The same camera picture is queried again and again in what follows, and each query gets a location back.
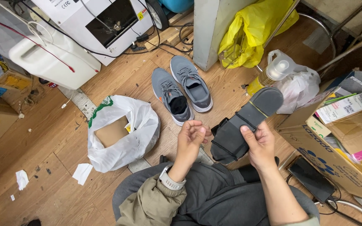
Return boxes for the person's right hand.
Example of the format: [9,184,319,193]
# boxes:
[240,121,278,171]

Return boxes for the white cable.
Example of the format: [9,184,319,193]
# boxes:
[314,200,362,226]

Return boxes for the yellow plastic bag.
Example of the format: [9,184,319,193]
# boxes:
[218,0,300,69]

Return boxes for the black wheel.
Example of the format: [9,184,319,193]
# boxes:
[145,0,169,31]

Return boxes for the crumpled white plastic bag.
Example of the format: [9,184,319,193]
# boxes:
[267,50,321,115]

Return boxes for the black smartphone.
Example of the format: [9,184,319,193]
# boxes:
[287,156,336,204]

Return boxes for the grey sneaker with black sock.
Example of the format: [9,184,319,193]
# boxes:
[151,67,195,127]

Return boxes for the grey metal cabinet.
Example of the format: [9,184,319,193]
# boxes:
[193,0,257,72]

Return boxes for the person's grey trousers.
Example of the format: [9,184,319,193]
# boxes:
[112,162,320,226]

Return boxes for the white machine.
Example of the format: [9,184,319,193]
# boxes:
[32,0,156,66]

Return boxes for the person's left hand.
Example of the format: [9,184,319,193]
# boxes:
[177,120,212,167]

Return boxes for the white plastic bag with box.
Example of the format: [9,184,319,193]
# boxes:
[87,95,161,173]

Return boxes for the white plastic jerrycan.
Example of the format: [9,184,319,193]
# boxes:
[8,22,102,90]

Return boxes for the metal stool frame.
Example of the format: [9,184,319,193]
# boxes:
[255,0,362,73]

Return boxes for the white wrist watch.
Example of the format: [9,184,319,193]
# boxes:
[159,164,187,191]

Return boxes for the wooden pallet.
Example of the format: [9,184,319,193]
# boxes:
[144,9,195,58]

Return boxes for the cardboard carton with packages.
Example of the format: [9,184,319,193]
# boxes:
[276,71,362,205]

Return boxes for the spray can with clear cap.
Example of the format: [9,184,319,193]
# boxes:
[246,59,290,96]

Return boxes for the white paper scrap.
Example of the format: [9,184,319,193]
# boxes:
[15,170,30,191]
[72,163,93,186]

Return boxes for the black shoe with rubber bands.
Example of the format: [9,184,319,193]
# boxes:
[210,87,284,166]

